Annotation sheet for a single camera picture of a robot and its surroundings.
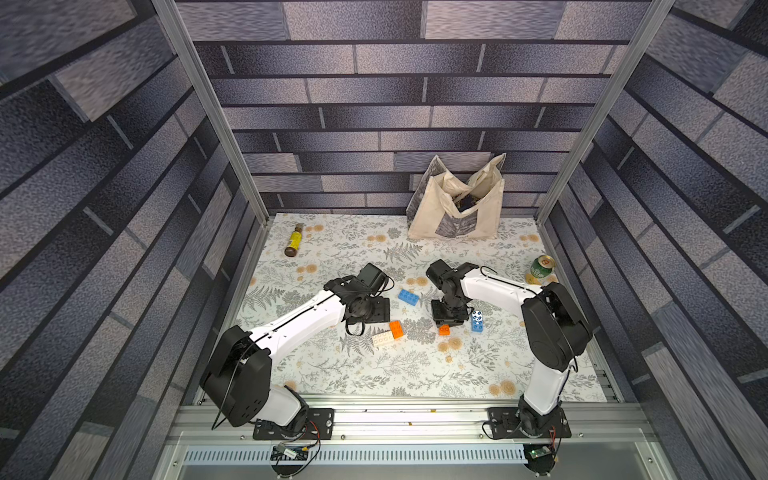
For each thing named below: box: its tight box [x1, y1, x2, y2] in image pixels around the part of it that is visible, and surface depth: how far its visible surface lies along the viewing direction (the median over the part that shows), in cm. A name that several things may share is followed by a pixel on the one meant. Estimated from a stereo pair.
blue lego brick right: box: [472, 310, 485, 333], surface depth 92 cm
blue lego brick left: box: [398, 289, 420, 306], surface depth 99 cm
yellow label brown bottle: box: [284, 223, 303, 257], surface depth 110 cm
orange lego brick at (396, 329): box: [389, 320, 405, 339], surface depth 91 cm
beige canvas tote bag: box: [406, 153, 507, 239], surface depth 102 cm
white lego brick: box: [371, 330, 394, 346], surface depth 89 cm
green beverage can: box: [530, 255, 556, 279], surface depth 95 cm
